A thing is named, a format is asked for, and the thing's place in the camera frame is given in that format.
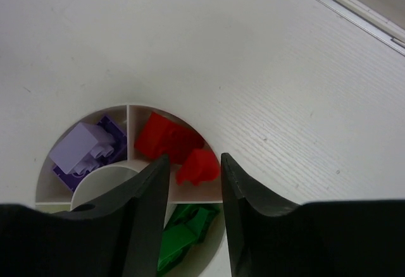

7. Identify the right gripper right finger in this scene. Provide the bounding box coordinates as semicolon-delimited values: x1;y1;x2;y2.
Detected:
221;153;404;276

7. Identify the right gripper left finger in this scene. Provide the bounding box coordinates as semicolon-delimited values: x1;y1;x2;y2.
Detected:
1;155;170;276

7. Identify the dark green lego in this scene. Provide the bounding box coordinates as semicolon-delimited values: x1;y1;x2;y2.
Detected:
157;204;220;276

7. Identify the purple lego plate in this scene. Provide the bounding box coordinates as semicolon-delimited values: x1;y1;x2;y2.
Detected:
53;115;127;192

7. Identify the purple lego brick top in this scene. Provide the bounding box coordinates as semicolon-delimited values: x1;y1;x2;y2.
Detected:
49;122;115;175

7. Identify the red cone lego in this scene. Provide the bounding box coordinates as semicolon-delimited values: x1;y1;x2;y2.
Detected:
176;149;220;186

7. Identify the red arch lego brick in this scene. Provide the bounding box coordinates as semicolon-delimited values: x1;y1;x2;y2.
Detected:
134;113;205;164

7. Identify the white round divided container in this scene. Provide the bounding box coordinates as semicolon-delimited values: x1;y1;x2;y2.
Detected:
35;105;225;276

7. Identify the aluminium rail right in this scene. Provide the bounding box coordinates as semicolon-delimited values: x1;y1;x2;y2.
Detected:
316;0;404;55

